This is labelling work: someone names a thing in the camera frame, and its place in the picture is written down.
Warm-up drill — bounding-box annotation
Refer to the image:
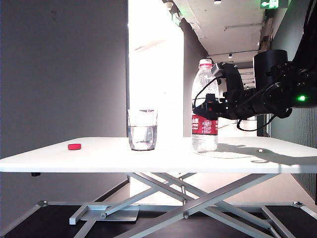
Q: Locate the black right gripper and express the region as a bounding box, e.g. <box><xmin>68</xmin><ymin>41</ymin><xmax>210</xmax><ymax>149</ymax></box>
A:
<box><xmin>192</xmin><ymin>90</ymin><xmax>251</xmax><ymax>120</ymax></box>

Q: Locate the clear water bottle red label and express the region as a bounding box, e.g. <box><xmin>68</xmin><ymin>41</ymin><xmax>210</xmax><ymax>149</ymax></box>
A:
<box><xmin>191</xmin><ymin>58</ymin><xmax>219</xmax><ymax>154</ymax></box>

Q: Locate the clear glass tumbler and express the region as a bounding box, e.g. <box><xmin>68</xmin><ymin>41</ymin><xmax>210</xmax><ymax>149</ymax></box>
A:
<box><xmin>127</xmin><ymin>108</ymin><xmax>159</xmax><ymax>151</ymax></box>

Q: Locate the ceiling tube light fixture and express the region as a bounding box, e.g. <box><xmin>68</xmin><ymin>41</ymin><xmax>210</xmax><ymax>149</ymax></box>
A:
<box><xmin>224</xmin><ymin>23</ymin><xmax>264</xmax><ymax>32</ymax></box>

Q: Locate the large green exit sign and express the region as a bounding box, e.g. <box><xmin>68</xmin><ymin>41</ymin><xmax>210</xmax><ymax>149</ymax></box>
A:
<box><xmin>261</xmin><ymin>0</ymin><xmax>289</xmax><ymax>9</ymax></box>

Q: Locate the black base platform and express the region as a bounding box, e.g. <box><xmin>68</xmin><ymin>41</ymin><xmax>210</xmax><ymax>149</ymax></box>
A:
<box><xmin>0</xmin><ymin>201</ymin><xmax>317</xmax><ymax>238</ymax></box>

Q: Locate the black camera cable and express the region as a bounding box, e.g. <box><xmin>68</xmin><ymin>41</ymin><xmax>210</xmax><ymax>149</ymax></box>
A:
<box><xmin>194</xmin><ymin>76</ymin><xmax>222</xmax><ymax>110</ymax></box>

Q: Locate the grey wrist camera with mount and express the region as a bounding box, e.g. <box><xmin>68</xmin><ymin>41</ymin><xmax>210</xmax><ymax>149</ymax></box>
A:
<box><xmin>211</xmin><ymin>61</ymin><xmax>245</xmax><ymax>99</ymax></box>

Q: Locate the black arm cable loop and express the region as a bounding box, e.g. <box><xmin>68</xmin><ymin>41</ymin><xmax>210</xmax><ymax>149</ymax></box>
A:
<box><xmin>236</xmin><ymin>113</ymin><xmax>277</xmax><ymax>132</ymax></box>

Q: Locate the grey scissor table frame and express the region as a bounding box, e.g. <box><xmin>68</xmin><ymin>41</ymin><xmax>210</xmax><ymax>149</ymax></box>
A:
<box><xmin>69</xmin><ymin>173</ymin><xmax>298</xmax><ymax>238</ymax></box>

